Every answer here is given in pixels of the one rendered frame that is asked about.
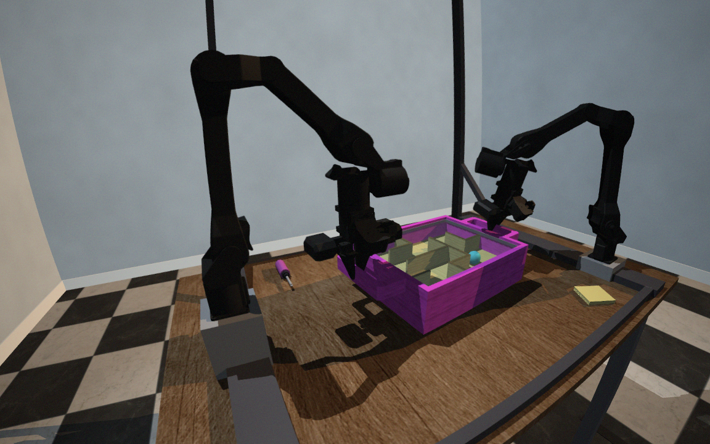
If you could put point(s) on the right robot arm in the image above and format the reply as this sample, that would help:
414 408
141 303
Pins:
214 74

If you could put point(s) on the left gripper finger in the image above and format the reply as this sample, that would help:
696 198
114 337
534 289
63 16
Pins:
492 224
505 214

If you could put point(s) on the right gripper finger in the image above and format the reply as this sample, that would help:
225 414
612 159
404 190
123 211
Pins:
360 260
349 263

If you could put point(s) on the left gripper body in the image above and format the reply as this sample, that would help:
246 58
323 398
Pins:
491 211

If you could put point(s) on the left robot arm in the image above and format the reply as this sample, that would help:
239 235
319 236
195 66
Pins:
604 217

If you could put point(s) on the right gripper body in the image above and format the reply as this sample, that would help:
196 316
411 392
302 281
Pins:
321 247

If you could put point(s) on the pink-handled screwdriver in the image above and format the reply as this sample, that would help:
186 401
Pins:
283 270

